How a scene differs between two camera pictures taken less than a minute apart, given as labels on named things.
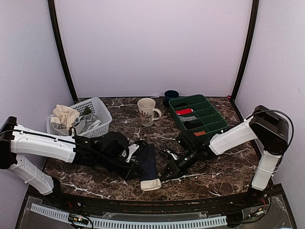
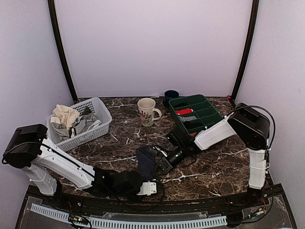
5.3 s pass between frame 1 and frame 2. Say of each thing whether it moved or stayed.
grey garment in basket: stayed
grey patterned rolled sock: stayed
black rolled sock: stayed
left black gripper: moved
